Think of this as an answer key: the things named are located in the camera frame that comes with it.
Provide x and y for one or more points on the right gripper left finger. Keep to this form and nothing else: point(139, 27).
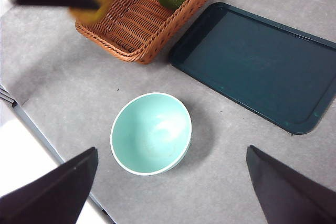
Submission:
point(47, 197)

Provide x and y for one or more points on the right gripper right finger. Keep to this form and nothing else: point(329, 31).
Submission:
point(288, 197)

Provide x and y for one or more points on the teal ceramic bowl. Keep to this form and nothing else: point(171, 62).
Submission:
point(152, 134)

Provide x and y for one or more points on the brown wicker basket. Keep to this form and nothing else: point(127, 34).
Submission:
point(131, 24)

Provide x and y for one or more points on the dark green rectangular tray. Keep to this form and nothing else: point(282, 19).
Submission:
point(257, 66)

